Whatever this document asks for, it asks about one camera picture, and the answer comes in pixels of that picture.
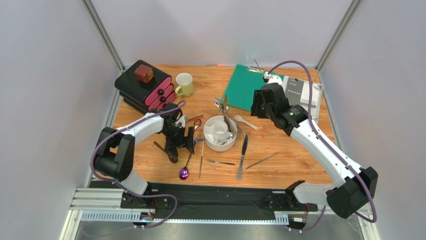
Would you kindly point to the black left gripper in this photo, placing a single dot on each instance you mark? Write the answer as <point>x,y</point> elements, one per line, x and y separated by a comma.
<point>171,147</point>

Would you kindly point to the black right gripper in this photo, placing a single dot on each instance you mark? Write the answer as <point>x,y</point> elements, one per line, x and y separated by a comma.
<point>262,102</point>

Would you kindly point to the iridescent blue purple spoon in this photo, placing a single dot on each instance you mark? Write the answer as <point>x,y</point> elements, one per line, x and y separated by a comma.
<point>184,172</point>

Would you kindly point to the gold spoon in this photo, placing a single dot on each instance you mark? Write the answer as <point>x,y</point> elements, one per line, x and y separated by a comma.
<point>226,108</point>

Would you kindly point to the silver spoon dark handle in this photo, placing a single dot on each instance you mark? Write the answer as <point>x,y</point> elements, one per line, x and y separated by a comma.
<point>219,104</point>

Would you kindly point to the silver table knife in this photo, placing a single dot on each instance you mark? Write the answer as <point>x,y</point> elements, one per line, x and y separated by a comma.
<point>239,174</point>

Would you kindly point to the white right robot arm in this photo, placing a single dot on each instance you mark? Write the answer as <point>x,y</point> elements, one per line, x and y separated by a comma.
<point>352,185</point>

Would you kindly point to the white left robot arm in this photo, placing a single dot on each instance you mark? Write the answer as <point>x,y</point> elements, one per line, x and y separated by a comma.
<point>113,157</point>

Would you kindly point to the silver utensils in holder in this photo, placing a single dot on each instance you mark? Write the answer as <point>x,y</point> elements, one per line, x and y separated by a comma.
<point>230,138</point>

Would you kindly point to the dark brown wooden spoon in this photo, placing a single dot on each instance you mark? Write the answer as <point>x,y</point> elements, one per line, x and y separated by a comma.
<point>174,159</point>

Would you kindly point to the green clipboard folder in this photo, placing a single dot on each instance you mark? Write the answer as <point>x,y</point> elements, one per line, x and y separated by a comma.
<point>242,85</point>

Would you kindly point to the white plastic spoon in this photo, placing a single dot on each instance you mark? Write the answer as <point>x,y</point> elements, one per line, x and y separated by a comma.
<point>239,118</point>

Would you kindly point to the small silver fork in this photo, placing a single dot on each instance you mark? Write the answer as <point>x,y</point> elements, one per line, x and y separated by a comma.
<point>220,162</point>

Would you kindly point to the orange chopstick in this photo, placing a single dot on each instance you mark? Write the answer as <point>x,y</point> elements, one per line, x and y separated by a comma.
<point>188,120</point>

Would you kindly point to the setup guide booklet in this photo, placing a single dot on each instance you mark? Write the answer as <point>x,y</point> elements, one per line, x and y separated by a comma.
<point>297,92</point>

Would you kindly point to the white divided utensil holder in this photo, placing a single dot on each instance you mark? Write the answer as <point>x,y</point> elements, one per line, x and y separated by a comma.
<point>215,132</point>

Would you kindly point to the black pink drawer box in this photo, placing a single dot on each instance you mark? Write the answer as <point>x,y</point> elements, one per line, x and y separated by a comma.
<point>145,97</point>

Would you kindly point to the pale yellow mug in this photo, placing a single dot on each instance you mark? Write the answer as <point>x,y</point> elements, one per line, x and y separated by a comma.
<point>184,85</point>

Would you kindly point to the red brown cube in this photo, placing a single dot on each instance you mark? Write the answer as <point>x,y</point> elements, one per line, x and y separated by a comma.
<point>144,73</point>

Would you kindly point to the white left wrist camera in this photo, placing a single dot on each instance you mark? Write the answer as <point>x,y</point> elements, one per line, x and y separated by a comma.
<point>181,122</point>

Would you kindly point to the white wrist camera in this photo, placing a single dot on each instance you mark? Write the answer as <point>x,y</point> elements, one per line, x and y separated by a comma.
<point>181,122</point>
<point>269,78</point>

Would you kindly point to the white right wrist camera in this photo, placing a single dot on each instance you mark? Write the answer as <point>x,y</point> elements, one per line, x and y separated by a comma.
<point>269,78</point>

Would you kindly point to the iridescent ornate handle utensil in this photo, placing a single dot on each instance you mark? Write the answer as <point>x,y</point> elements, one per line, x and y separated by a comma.
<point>196,124</point>

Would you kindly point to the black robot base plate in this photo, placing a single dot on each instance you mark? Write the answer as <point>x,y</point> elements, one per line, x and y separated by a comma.
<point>202,202</point>

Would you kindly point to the aluminium frame rail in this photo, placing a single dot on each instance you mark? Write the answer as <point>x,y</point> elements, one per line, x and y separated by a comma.
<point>99,203</point>

